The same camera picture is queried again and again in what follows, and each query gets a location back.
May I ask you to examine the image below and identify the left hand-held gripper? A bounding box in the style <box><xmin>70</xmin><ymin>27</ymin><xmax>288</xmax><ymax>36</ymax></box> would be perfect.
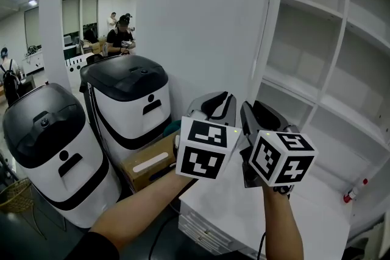
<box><xmin>175</xmin><ymin>91</ymin><xmax>243</xmax><ymax>181</ymax></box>

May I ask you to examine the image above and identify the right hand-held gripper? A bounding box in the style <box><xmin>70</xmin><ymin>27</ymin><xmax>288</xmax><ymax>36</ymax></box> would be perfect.
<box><xmin>239</xmin><ymin>100</ymin><xmax>319</xmax><ymax>189</ymax></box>

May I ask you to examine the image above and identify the white cabinet glass door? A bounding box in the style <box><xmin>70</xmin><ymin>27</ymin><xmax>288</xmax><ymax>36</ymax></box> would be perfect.
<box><xmin>248</xmin><ymin>0</ymin><xmax>287</xmax><ymax>98</ymax></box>

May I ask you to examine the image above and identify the person's left forearm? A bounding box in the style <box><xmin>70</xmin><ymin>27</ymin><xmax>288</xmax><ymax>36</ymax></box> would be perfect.
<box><xmin>90</xmin><ymin>170</ymin><xmax>197</xmax><ymax>250</ymax></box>

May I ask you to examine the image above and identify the person's right forearm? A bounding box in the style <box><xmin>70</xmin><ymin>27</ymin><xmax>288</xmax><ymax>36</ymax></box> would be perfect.
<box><xmin>262</xmin><ymin>185</ymin><xmax>305</xmax><ymax>260</ymax></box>

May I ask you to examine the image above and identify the white shelf cabinet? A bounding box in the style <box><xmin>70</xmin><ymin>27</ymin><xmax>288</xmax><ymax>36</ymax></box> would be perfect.
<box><xmin>255</xmin><ymin>0</ymin><xmax>390</xmax><ymax>241</ymax></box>

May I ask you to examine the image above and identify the teal rounded object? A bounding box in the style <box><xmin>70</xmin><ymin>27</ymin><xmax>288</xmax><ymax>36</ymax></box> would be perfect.
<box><xmin>163</xmin><ymin>120</ymin><xmax>182</xmax><ymax>138</ymax></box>

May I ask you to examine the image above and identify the white delivery robot black lid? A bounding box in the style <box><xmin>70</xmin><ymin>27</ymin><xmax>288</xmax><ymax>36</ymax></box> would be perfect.
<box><xmin>79</xmin><ymin>54</ymin><xmax>172</xmax><ymax>168</ymax></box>
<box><xmin>2</xmin><ymin>83</ymin><xmax>122</xmax><ymax>229</ymax></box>

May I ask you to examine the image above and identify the brown cardboard box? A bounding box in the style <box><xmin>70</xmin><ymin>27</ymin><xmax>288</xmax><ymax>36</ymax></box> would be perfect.
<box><xmin>120</xmin><ymin>130</ymin><xmax>180</xmax><ymax>192</ymax></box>

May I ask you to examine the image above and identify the clear bottle with red cap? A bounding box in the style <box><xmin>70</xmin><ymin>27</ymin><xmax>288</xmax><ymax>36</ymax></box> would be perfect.
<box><xmin>343</xmin><ymin>178</ymin><xmax>369</xmax><ymax>204</ymax></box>

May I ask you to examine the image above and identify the person's black sleeve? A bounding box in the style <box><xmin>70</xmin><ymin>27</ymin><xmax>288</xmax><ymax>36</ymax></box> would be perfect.
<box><xmin>65</xmin><ymin>231</ymin><xmax>119</xmax><ymax>260</ymax></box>

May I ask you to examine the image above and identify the wicker basket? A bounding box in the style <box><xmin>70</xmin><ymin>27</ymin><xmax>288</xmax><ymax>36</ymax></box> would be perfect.
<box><xmin>0</xmin><ymin>178</ymin><xmax>34</xmax><ymax>214</ymax></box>

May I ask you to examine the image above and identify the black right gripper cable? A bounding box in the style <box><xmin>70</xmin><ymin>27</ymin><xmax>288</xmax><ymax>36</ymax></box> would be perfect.
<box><xmin>257</xmin><ymin>231</ymin><xmax>266</xmax><ymax>260</ymax></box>

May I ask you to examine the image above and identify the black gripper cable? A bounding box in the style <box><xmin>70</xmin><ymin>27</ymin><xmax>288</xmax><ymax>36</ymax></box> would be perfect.
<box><xmin>148</xmin><ymin>215</ymin><xmax>175</xmax><ymax>260</ymax></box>
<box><xmin>257</xmin><ymin>231</ymin><xmax>266</xmax><ymax>260</ymax></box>

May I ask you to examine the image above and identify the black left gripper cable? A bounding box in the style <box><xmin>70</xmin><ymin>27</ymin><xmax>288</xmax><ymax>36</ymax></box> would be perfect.
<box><xmin>148</xmin><ymin>215</ymin><xmax>175</xmax><ymax>260</ymax></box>

